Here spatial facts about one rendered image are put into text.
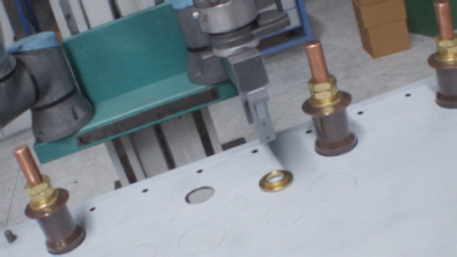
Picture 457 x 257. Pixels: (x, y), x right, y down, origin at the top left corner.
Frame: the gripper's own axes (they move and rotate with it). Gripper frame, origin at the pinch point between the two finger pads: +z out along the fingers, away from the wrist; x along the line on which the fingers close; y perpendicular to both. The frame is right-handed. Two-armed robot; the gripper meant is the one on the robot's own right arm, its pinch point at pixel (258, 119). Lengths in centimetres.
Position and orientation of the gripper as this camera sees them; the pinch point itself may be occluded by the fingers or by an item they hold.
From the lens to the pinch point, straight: 99.6
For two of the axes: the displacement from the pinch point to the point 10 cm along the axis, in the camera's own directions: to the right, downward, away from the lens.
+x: 2.2, 3.9, -8.9
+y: -9.4, 3.4, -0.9
